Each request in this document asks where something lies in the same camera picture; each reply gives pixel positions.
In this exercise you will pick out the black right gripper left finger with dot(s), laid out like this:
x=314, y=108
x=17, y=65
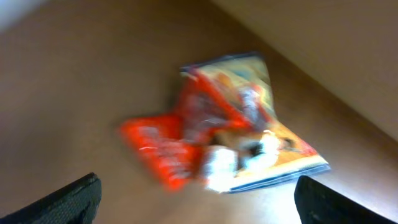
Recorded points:
x=76, y=202

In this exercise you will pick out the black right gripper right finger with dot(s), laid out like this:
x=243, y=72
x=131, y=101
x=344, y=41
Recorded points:
x=319, y=204

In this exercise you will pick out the beige wet wipes pack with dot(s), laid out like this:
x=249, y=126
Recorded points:
x=242, y=161

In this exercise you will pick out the red candy bag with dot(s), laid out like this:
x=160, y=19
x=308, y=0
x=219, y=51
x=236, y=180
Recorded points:
x=172, y=144

